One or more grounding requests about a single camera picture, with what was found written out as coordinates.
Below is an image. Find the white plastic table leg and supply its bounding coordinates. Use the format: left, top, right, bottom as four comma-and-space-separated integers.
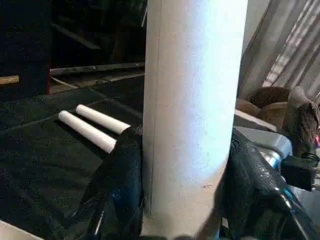
58, 110, 119, 154
75, 104, 132, 135
141, 0, 249, 239

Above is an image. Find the black work mat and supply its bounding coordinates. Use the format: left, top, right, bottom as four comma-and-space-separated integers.
0, 75, 151, 240

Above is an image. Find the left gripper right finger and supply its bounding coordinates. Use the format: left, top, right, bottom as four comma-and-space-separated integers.
220, 128, 320, 240

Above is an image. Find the brown upholstered chair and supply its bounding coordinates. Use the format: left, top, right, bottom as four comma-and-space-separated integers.
235, 86, 320, 157

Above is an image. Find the glossy black long bar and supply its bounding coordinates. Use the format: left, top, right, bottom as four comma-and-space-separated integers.
49, 62, 146, 77

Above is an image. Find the grey pleated curtain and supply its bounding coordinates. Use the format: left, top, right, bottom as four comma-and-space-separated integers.
238, 0, 320, 101

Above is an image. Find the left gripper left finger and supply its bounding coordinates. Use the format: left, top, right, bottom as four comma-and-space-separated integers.
65, 125, 146, 240

